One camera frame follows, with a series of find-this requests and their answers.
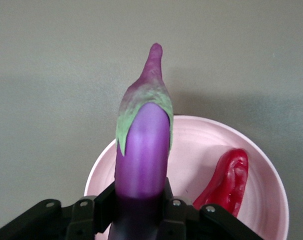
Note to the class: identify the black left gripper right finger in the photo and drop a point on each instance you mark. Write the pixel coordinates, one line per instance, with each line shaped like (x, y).
(179, 217)

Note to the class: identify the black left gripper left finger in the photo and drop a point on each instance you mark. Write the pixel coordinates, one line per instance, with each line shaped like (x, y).
(86, 215)

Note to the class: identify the red chili pepper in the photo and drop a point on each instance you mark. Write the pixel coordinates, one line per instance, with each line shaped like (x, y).
(231, 180)

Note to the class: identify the purple eggplant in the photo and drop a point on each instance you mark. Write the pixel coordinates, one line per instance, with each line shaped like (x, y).
(141, 150)

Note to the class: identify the pink round plate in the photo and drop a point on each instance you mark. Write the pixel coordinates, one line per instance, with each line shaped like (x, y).
(199, 140)

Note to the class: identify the brown table cloth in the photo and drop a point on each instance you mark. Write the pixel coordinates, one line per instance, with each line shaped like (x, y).
(54, 87)

